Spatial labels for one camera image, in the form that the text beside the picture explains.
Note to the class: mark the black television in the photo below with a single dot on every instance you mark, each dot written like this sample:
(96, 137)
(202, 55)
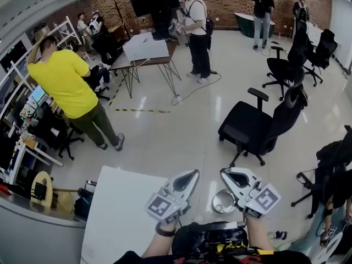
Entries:
(154, 1)

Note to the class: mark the black bag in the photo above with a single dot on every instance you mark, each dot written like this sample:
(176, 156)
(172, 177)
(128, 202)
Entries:
(82, 205)

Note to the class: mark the purple cloth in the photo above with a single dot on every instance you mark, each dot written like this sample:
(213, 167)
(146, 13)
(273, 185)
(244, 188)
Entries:
(281, 235)

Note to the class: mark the large white box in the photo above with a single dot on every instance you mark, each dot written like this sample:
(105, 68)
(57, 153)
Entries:
(145, 48)

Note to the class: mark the person's left forearm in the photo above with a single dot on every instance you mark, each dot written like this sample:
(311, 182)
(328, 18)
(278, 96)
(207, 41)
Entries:
(158, 246)

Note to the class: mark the black wristwatch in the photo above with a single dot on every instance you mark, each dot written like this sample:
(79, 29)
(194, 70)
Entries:
(165, 232)

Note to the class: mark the colourful helmet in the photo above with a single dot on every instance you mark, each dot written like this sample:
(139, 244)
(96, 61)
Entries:
(27, 111)

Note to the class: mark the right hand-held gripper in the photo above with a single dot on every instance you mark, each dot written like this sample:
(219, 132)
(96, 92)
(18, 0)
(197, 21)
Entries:
(265, 199)

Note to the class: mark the yellow round stool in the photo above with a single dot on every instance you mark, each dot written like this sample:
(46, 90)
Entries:
(49, 186)

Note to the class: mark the yellow black floor tape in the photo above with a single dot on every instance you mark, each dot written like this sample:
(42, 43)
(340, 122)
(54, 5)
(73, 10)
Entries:
(118, 89)
(143, 110)

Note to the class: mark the black chest pack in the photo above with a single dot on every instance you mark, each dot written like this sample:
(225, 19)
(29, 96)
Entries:
(192, 235)

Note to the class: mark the wooden coat rack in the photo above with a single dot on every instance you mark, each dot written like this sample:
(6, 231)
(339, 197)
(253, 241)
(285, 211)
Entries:
(120, 12)

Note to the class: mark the person's right forearm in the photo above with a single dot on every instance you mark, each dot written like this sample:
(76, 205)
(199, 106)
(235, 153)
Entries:
(257, 232)

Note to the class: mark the dark green tub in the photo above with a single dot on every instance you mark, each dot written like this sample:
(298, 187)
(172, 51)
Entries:
(244, 23)

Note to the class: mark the round steel trash bin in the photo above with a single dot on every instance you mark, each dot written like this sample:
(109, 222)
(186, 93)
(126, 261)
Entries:
(221, 202)

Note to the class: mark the wooden desk with hairpin legs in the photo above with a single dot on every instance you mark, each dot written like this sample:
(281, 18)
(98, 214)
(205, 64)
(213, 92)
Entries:
(121, 63)

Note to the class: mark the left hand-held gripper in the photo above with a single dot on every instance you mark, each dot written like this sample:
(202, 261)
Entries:
(159, 206)

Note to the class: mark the person's black printed shirt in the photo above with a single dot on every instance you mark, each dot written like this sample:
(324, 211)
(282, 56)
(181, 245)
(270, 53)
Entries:
(288, 257)

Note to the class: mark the computer monitor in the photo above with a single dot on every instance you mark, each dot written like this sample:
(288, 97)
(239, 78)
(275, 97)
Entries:
(37, 93)

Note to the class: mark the black office chair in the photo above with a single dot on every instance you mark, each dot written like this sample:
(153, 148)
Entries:
(283, 67)
(93, 78)
(52, 131)
(324, 45)
(321, 186)
(247, 122)

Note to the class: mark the black backpack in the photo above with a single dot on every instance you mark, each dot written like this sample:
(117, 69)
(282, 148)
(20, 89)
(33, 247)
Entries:
(332, 153)

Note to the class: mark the white appliance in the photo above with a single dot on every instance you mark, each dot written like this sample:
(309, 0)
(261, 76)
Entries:
(338, 246)

